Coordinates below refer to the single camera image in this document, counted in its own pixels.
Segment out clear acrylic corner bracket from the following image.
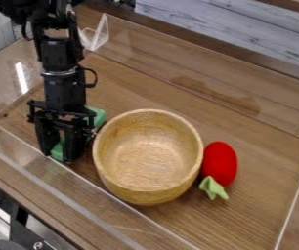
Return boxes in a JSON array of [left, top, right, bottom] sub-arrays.
[[79, 15, 108, 52]]

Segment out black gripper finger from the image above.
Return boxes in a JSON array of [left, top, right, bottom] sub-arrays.
[[63, 122, 87, 162], [34, 118, 59, 155]]

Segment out red felt strawberry toy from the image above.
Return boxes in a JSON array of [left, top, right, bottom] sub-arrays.
[[198, 142, 238, 200]]

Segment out brown wooden bowl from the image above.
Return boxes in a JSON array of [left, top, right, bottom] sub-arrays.
[[91, 109, 203, 206]]

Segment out clear acrylic tray wall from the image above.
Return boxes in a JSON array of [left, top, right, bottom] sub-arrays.
[[0, 126, 198, 250]]

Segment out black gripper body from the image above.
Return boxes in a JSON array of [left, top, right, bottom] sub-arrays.
[[26, 72, 98, 135]]

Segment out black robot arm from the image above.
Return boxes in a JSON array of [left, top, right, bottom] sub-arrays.
[[0, 0, 95, 162]]

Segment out green rectangular block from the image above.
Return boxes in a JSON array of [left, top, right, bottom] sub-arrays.
[[50, 106, 106, 162]]

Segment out black metal stand base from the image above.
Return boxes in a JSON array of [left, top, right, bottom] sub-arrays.
[[0, 219, 56, 250]]

